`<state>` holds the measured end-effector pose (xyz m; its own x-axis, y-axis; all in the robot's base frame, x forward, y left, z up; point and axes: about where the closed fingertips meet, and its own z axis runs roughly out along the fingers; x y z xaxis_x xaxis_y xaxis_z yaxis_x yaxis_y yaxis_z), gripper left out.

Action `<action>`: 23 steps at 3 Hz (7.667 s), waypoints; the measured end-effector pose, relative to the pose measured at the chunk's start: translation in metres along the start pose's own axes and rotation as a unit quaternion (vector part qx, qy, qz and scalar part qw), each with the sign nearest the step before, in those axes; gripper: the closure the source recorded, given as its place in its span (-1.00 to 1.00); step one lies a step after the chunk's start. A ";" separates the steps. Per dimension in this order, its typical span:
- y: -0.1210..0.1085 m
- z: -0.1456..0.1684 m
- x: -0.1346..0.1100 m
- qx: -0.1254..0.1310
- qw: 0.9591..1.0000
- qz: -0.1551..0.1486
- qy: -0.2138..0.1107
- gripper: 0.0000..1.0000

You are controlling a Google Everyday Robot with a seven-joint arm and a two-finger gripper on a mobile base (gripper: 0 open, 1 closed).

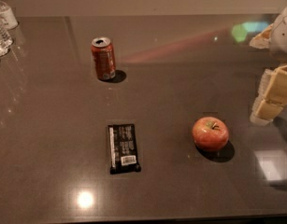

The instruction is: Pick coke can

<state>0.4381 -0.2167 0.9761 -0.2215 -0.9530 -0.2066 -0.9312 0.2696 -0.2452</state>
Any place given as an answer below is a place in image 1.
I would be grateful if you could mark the clear water bottle white label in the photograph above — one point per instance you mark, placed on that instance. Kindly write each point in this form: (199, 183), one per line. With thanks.
(7, 16)

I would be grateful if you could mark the red soda can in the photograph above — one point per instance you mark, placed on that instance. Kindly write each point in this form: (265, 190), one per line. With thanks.
(104, 58)

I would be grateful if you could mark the black chocolate bar wrapper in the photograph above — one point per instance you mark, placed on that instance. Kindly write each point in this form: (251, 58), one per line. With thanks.
(123, 149)

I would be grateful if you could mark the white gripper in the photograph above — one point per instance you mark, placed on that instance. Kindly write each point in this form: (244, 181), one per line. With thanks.
(283, 36)

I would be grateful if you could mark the red apple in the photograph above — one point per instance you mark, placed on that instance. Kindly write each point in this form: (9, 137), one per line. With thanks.
(210, 134)

